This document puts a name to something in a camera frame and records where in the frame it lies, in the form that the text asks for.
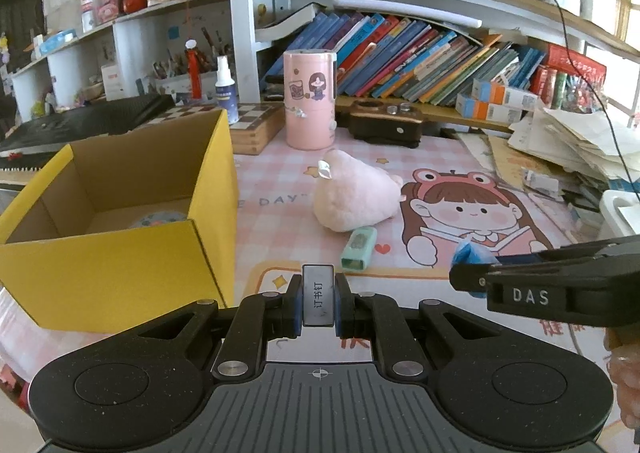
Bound small white staples box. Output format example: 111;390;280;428
302;265;335;327

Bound mint green stapler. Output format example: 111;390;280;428
341;227;378;272

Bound pink plush toy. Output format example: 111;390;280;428
312;149;404;233

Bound white plastic device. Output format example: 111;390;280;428
599;190;640;239

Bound stack of papers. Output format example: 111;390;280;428
509;108;639;192

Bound pink cartoon desk mat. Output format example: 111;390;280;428
234;158;610;366

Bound yellow cardboard box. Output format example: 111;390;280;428
1;110;239;334

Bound wooden chess box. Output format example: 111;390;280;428
148;102;285;155

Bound dark brown wooden holder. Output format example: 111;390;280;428
348;100;424;149

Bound orange white boxes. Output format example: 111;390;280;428
456;80;544;125

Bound white spray bottle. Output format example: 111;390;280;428
215;56;240;125

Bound pink cylindrical container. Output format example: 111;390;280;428
283;49;336;151

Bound row of leaning books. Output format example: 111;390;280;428
288;10;544;106

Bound red bottle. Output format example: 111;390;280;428
186;38;202;100

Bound white bookshelf unit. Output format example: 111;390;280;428
11;0;639;121

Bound black electronic keyboard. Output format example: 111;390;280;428
1;94;175;163

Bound black cable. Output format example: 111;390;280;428
519;0;640;199

